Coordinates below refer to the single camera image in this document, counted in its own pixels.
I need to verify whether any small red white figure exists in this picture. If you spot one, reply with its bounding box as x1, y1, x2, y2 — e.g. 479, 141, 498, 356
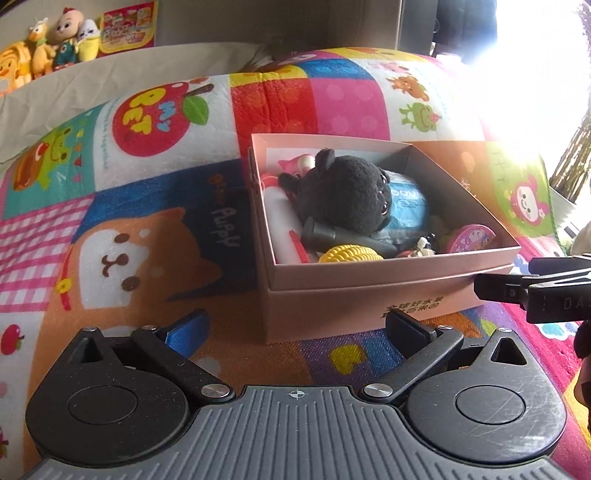
399, 235, 437, 257

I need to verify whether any colourful printed play mat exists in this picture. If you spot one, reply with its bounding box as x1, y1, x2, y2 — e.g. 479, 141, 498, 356
0, 46, 591, 480

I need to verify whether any white and red bottle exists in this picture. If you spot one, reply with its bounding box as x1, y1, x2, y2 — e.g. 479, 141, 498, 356
261, 185, 310, 265

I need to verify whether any white potted plant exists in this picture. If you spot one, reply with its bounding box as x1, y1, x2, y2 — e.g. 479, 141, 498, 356
549, 124, 591, 250

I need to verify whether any banana plush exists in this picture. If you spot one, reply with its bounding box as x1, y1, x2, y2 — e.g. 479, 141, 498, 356
76, 17, 102, 63

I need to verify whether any person's right hand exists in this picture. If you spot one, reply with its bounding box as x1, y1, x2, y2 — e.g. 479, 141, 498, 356
573, 323, 591, 409

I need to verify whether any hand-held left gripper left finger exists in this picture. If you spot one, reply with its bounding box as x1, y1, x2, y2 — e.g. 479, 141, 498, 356
69, 310, 234, 400

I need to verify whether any black flashlight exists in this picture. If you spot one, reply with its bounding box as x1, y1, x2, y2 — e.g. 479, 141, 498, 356
301, 218, 398, 259

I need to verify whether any yellow duck backpack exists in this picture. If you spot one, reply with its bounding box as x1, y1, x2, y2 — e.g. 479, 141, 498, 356
0, 41, 35, 95

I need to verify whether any yellow duck plush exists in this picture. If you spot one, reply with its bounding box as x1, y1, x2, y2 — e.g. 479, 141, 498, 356
28, 17, 56, 77

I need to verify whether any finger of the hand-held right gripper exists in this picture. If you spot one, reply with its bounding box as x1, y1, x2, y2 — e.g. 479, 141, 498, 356
475, 272, 536, 305
529, 256, 591, 278

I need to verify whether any yellow corn toy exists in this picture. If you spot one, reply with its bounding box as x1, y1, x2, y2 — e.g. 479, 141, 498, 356
318, 244, 382, 265

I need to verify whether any blue wet wipes packet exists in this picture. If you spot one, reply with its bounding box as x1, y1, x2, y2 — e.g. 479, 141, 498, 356
383, 168, 432, 232

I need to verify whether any pudding toy with pink base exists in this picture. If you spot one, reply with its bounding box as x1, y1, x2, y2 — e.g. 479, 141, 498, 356
445, 224, 497, 254

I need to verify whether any boy doll plush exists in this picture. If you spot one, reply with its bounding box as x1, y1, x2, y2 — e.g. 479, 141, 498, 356
48, 7, 86, 70

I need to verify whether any pink round toy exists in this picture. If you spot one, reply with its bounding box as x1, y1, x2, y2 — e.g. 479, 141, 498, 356
277, 154, 317, 178

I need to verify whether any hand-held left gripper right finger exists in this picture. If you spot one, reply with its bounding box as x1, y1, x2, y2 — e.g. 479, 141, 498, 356
361, 310, 532, 402

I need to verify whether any pink cardboard box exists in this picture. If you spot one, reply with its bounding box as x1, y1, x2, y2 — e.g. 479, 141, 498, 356
249, 133, 522, 344

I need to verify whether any colourful toy carton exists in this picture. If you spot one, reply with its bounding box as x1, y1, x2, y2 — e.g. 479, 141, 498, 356
99, 1, 160, 56

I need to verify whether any black plush toy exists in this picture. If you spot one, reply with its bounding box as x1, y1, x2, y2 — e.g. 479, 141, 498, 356
278, 148, 432, 236

